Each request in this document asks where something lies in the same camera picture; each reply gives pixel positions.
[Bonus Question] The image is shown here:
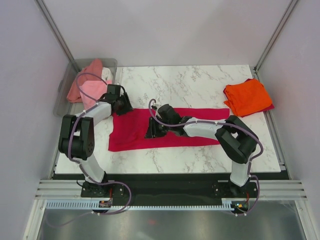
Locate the magenta t shirt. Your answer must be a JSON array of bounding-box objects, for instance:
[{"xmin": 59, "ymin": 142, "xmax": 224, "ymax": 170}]
[
  {"xmin": 108, "ymin": 108, "xmax": 219, "ymax": 152},
  {"xmin": 245, "ymin": 78, "xmax": 275, "ymax": 114}
]

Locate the orange folded t shirt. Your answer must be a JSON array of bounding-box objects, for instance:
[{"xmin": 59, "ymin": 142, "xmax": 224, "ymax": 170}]
[{"xmin": 223, "ymin": 78, "xmax": 273, "ymax": 118}]

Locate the white slotted cable duct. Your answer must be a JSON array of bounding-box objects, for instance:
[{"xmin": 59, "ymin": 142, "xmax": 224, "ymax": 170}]
[{"xmin": 45, "ymin": 199, "xmax": 234, "ymax": 211}]

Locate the folded magenta t shirt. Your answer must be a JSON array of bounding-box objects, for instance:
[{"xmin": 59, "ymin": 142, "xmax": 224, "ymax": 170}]
[{"xmin": 245, "ymin": 78, "xmax": 275, "ymax": 114}]

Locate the white t shirt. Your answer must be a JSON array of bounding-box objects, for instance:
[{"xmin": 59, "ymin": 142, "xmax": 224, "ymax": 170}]
[{"xmin": 101, "ymin": 67, "xmax": 113, "ymax": 85}]

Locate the left aluminium frame post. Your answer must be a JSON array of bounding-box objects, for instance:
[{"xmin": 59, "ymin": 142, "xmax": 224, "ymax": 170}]
[{"xmin": 34, "ymin": 0, "xmax": 80, "ymax": 72}]

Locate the dusty rose t shirt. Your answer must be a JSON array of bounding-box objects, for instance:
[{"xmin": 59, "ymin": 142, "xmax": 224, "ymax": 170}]
[{"xmin": 66, "ymin": 58, "xmax": 103, "ymax": 103}]

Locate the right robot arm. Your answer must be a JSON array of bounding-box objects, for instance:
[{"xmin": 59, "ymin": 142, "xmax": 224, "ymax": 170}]
[{"xmin": 145, "ymin": 99, "xmax": 264, "ymax": 197}]

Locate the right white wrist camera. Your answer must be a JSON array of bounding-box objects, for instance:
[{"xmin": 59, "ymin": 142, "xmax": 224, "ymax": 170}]
[{"xmin": 151, "ymin": 103, "xmax": 162, "ymax": 119}]

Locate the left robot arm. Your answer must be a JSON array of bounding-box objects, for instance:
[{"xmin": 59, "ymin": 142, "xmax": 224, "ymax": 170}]
[{"xmin": 58, "ymin": 84, "xmax": 133, "ymax": 198}]

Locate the light pink t shirt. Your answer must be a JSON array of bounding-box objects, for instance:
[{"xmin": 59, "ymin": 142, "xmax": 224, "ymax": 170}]
[{"xmin": 79, "ymin": 80, "xmax": 112, "ymax": 110}]

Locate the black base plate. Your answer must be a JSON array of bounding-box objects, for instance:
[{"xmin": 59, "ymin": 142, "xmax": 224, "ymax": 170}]
[{"xmin": 52, "ymin": 170, "xmax": 289, "ymax": 206}]

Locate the right aluminium frame post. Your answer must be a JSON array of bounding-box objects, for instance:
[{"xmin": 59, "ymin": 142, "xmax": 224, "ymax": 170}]
[{"xmin": 250, "ymin": 0, "xmax": 300, "ymax": 75}]

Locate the clear plastic bin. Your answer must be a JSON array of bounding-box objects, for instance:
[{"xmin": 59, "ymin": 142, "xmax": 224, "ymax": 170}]
[{"xmin": 53, "ymin": 58, "xmax": 118, "ymax": 117}]

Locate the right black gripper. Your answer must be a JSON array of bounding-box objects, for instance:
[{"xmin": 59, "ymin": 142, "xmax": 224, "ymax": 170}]
[{"xmin": 144, "ymin": 116, "xmax": 173, "ymax": 139}]

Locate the aluminium frame post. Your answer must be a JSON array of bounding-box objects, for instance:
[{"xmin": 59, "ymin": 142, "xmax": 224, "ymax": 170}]
[
  {"xmin": 250, "ymin": 0, "xmax": 300, "ymax": 75},
  {"xmin": 34, "ymin": 0, "xmax": 80, "ymax": 72}
]

